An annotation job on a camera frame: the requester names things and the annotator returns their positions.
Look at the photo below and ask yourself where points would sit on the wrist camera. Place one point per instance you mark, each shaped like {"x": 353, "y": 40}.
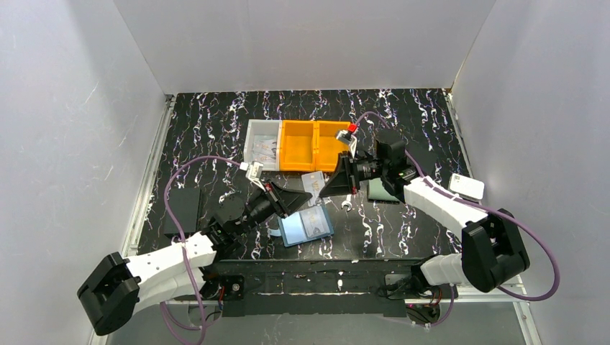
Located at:
{"x": 347, "y": 136}
{"x": 253, "y": 170}

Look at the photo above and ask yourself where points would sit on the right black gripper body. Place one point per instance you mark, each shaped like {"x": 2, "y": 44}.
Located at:
{"x": 349, "y": 172}

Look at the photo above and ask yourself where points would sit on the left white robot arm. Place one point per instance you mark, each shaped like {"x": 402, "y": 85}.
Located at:
{"x": 120, "y": 287}

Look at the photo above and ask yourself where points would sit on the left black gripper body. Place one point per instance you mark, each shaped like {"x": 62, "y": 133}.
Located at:
{"x": 277, "y": 199}

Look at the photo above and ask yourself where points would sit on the silver wrench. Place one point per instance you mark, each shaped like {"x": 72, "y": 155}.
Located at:
{"x": 346, "y": 205}

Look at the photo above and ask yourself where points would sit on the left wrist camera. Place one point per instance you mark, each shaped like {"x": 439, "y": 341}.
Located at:
{"x": 253, "y": 170}

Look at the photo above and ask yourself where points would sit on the black flat box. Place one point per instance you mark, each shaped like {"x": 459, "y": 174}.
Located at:
{"x": 185, "y": 204}

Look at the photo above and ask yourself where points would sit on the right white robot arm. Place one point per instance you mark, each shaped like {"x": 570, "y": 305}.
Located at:
{"x": 492, "y": 250}

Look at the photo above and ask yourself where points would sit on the left orange bin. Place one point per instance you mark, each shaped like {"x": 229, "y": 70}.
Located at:
{"x": 296, "y": 153}

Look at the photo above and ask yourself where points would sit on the blue card holder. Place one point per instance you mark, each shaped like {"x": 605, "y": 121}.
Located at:
{"x": 303, "y": 226}

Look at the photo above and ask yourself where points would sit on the green card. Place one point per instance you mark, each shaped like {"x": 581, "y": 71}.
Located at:
{"x": 377, "y": 193}

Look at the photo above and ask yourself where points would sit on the right orange bin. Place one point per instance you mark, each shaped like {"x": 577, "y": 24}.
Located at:
{"x": 328, "y": 147}

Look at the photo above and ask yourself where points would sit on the white box with label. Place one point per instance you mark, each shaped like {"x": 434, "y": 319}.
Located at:
{"x": 466, "y": 187}

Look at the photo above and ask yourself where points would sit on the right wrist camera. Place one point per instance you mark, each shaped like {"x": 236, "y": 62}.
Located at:
{"x": 347, "y": 136}

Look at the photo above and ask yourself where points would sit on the orange bin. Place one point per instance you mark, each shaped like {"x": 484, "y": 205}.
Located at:
{"x": 296, "y": 153}
{"x": 328, "y": 147}

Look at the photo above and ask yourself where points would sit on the white plastic bin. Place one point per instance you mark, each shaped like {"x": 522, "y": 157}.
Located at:
{"x": 262, "y": 143}

